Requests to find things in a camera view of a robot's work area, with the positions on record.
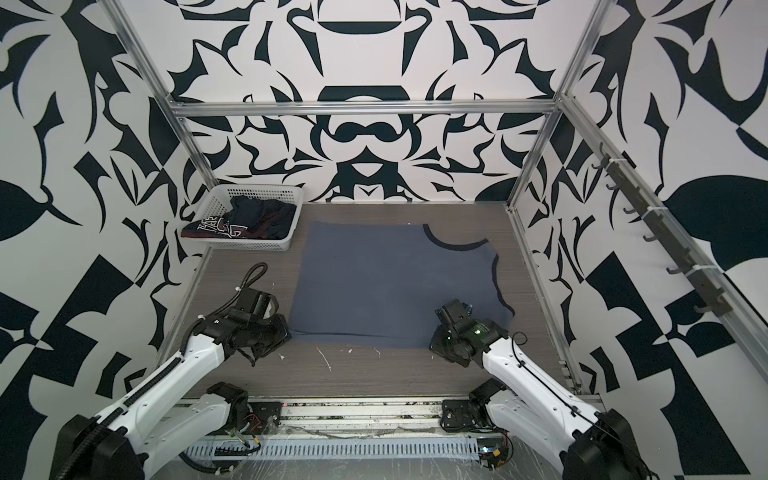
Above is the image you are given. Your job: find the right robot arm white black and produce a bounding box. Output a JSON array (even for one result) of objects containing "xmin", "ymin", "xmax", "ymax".
[{"xmin": 430, "ymin": 299, "xmax": 657, "ymax": 479}]

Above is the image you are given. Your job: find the blue grey tank top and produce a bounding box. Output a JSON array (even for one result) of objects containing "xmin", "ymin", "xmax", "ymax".
[{"xmin": 288, "ymin": 222, "xmax": 514, "ymax": 349}]

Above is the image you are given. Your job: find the black printed tank top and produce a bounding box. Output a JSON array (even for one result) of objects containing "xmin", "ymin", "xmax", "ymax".
[{"xmin": 181, "ymin": 196, "xmax": 297, "ymax": 240}]

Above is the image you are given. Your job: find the white slotted cable duct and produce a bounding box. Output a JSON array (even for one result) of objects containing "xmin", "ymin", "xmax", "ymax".
[{"xmin": 186, "ymin": 437, "xmax": 480, "ymax": 462}]

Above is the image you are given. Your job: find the small electronics board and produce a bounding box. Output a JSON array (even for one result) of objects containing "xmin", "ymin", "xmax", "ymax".
[{"xmin": 477, "ymin": 436, "xmax": 514, "ymax": 471}]

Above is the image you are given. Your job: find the black wall hook rack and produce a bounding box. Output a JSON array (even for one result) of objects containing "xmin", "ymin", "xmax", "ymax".
[{"xmin": 592, "ymin": 143, "xmax": 733, "ymax": 318}]

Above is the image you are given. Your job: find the aluminium frame crossbar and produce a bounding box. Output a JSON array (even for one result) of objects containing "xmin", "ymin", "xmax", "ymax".
[{"xmin": 170, "ymin": 99, "xmax": 556, "ymax": 118}]

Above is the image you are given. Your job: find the white plastic laundry basket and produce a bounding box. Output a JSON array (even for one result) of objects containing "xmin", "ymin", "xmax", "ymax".
[{"xmin": 181, "ymin": 184, "xmax": 303, "ymax": 251}]

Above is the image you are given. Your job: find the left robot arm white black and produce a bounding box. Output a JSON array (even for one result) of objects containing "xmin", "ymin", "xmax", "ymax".
[{"xmin": 50, "ymin": 287, "xmax": 291, "ymax": 479}]

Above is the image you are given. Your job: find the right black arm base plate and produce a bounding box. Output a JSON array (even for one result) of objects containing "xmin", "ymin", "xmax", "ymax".
[{"xmin": 439, "ymin": 400, "xmax": 495, "ymax": 433}]

